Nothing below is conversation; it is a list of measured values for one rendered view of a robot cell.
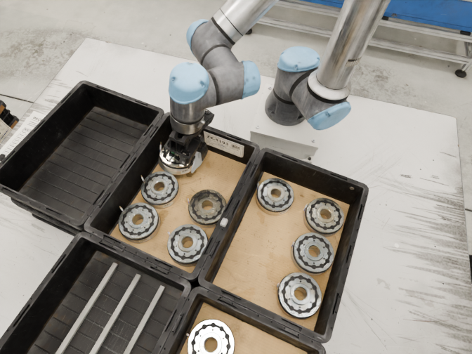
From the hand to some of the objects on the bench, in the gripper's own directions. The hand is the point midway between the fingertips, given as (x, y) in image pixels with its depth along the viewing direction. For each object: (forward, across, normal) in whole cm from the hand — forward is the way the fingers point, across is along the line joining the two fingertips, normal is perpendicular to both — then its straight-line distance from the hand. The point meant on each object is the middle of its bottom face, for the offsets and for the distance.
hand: (189, 158), depth 91 cm
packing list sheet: (+25, -55, -12) cm, 62 cm away
